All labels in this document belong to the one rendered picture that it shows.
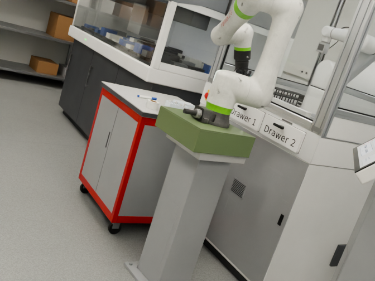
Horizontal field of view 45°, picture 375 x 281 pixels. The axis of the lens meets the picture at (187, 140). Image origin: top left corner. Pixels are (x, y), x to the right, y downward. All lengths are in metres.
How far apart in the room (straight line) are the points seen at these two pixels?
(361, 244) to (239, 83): 0.83
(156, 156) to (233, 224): 0.59
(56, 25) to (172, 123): 4.06
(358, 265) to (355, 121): 0.81
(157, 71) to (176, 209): 1.30
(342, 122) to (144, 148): 1.04
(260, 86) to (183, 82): 1.28
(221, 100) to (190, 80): 1.29
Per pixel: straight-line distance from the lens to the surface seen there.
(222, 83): 2.01
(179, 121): 1.98
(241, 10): 2.10
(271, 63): 2.07
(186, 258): 2.27
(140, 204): 2.62
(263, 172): 2.46
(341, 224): 2.69
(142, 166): 2.50
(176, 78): 3.23
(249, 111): 2.56
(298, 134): 2.29
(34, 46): 6.35
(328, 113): 2.22
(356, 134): 2.43
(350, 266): 1.86
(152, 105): 2.47
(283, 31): 2.08
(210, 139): 1.90
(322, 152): 2.28
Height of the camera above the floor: 1.24
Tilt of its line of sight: 14 degrees down
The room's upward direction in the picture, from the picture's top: 18 degrees clockwise
